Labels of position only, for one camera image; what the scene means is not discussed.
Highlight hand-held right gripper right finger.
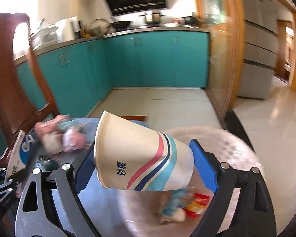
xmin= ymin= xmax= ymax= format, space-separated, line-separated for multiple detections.
xmin=187 ymin=139 xmax=278 ymax=237

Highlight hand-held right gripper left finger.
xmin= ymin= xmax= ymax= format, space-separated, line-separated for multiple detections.
xmin=15 ymin=142 xmax=99 ymax=237

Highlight white toothpaste box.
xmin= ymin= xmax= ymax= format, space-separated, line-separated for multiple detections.
xmin=4 ymin=130 xmax=37 ymax=198

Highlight purple plastic bag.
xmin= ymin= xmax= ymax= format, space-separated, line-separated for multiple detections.
xmin=62 ymin=128 xmax=88 ymax=152

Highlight white plastic waste basket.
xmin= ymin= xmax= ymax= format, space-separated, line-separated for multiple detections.
xmin=123 ymin=126 xmax=264 ymax=237

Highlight red snack wrapper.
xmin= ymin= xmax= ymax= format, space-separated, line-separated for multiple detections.
xmin=184 ymin=193 xmax=210 ymax=219

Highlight pale plastic bag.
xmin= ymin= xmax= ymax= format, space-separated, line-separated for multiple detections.
xmin=41 ymin=133 xmax=65 ymax=153

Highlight ruffled blue face mask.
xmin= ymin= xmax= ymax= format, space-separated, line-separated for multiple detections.
xmin=160 ymin=189 xmax=190 ymax=216

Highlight striped white paper cup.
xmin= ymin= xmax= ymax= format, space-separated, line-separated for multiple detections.
xmin=93 ymin=111 xmax=195 ymax=192

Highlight pink plastic bag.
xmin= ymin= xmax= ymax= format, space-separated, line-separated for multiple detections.
xmin=35 ymin=115 xmax=72 ymax=139

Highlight white tissue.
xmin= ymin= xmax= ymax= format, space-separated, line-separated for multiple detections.
xmin=160 ymin=207 xmax=186 ymax=223

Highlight blue striped cloth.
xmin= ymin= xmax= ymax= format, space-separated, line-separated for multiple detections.
xmin=22 ymin=117 xmax=148 ymax=230

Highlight carved wooden chair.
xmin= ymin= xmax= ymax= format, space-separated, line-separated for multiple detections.
xmin=0 ymin=12 xmax=148 ymax=158

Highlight wood framed glass door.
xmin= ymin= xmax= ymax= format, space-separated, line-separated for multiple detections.
xmin=192 ymin=0 xmax=244 ymax=120

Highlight teal kitchen base cabinets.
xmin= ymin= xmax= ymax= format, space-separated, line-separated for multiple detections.
xmin=0 ymin=31 xmax=210 ymax=151

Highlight grey refrigerator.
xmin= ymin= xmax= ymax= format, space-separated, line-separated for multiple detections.
xmin=237 ymin=0 xmax=278 ymax=100

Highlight dish rack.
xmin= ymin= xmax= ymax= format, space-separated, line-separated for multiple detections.
xmin=31 ymin=20 xmax=58 ymax=47

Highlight white kitchen appliance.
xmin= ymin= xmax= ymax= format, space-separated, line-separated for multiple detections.
xmin=55 ymin=17 xmax=79 ymax=42

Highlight round steel pan lid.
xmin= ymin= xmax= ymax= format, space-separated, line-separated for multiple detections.
xmin=90 ymin=19 xmax=109 ymax=35

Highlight small black pot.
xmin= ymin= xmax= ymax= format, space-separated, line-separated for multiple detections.
xmin=181 ymin=16 xmax=203 ymax=25

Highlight black wok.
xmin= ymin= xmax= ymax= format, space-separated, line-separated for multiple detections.
xmin=110 ymin=20 xmax=133 ymax=29

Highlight stainless steel pot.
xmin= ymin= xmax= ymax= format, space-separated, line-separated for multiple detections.
xmin=140 ymin=10 xmax=162 ymax=25

